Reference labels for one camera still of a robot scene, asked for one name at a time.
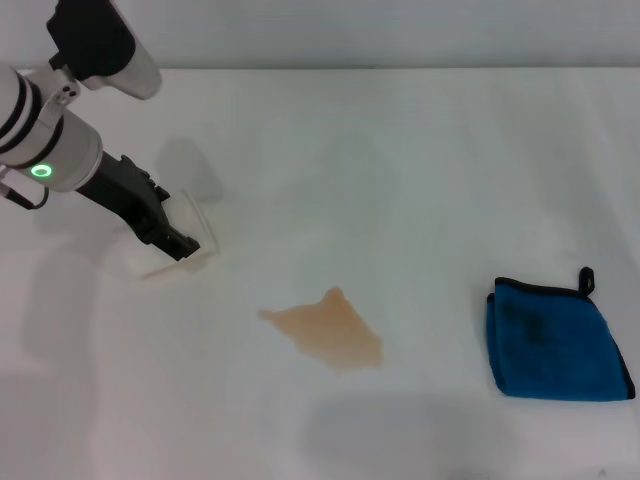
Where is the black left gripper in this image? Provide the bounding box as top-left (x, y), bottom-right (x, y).
top-left (74, 152), bottom-right (202, 263)

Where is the blue rag with black trim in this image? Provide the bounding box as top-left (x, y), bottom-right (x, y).
top-left (485, 267), bottom-right (637, 400)

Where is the brown water stain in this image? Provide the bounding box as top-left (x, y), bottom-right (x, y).
top-left (256, 286), bottom-right (386, 373)

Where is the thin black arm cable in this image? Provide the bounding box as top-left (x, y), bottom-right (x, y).
top-left (0, 169), bottom-right (50, 210)

